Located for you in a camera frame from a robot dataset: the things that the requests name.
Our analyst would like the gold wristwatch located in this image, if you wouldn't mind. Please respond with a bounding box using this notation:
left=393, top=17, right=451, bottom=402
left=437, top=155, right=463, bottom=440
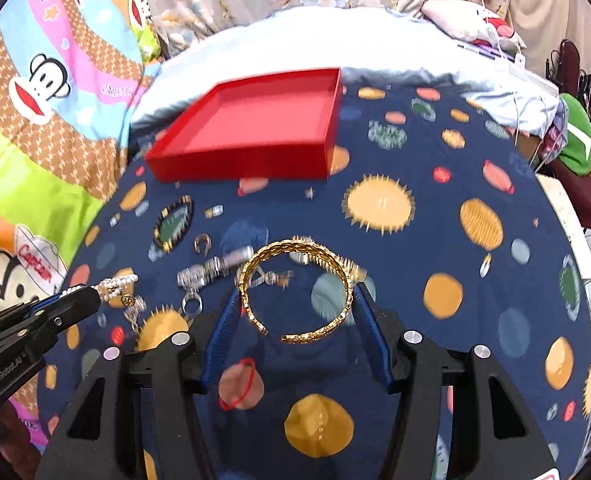
left=289, top=235, right=369, bottom=283

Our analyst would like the gold woven bangle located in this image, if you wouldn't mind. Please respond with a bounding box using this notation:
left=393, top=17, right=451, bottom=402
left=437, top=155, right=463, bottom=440
left=237, top=236, right=366, bottom=346

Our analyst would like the silver flower charm necklace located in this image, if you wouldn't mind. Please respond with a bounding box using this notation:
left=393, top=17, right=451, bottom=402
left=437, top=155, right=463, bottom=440
left=120, top=294, right=149, bottom=336

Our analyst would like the silver metal wristwatch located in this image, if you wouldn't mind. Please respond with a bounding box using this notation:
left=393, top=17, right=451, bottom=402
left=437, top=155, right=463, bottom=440
left=176, top=246, right=254, bottom=290

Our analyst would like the silver hoop earring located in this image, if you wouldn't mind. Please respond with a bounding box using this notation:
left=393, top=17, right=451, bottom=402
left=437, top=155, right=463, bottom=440
left=192, top=233, right=212, bottom=256

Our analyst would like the navy planet print cloth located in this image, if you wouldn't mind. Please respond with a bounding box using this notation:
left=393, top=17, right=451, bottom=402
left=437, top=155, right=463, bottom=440
left=38, top=87, right=591, bottom=479

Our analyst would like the red shallow tray box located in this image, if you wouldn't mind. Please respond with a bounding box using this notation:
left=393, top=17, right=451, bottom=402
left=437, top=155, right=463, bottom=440
left=145, top=68, right=342, bottom=182

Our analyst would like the colourful monkey cartoon blanket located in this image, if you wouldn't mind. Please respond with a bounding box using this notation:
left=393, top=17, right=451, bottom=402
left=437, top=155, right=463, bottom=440
left=0, top=0, right=161, bottom=311

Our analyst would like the green fabric bundle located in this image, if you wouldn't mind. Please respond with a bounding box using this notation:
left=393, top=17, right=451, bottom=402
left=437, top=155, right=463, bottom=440
left=558, top=93, right=591, bottom=177

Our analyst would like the light blue bedsheet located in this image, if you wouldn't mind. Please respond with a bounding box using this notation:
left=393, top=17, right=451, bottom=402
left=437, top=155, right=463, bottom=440
left=130, top=6, right=559, bottom=133

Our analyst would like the silver ring with stone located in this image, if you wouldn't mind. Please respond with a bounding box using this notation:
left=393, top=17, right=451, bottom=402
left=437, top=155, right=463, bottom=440
left=180, top=286, right=205, bottom=317

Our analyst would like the black bead bracelet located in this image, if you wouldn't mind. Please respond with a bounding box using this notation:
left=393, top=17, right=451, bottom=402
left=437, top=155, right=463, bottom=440
left=152, top=194, right=196, bottom=254

